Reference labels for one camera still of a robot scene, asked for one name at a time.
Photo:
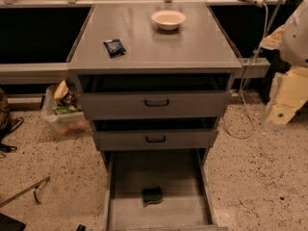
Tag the grey top drawer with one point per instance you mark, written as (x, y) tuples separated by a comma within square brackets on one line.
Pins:
[(139, 96)]

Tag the tan snack bag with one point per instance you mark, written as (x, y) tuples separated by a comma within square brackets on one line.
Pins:
[(63, 94)]

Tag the grey drawer cabinet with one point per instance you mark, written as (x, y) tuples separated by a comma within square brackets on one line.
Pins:
[(198, 46)]

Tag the dark backpack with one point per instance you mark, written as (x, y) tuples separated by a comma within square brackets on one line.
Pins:
[(7, 124)]

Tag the clear plastic bin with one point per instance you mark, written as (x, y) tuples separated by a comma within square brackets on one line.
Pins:
[(63, 123)]

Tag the white bowl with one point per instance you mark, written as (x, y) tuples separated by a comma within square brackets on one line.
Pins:
[(168, 20)]

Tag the grey middle drawer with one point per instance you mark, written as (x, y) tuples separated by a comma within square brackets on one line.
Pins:
[(147, 134)]

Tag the green yellow sponge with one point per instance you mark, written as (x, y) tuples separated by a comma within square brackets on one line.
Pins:
[(151, 196)]

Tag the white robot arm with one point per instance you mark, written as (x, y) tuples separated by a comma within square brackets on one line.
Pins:
[(291, 40)]

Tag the grey bottom drawer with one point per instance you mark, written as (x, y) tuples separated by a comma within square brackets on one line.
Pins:
[(186, 204)]

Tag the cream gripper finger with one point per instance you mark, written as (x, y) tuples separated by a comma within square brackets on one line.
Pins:
[(288, 94), (272, 41)]

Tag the grey drawer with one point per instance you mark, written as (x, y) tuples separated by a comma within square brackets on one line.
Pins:
[(186, 204), (147, 134), (139, 96)]

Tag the black object bottom left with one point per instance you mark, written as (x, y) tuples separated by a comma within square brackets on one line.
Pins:
[(10, 224)]

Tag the metal bar on floor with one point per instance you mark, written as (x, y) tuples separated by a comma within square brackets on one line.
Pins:
[(17, 195)]

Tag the dark blue snack packet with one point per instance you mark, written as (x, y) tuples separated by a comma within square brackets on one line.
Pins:
[(115, 47)]

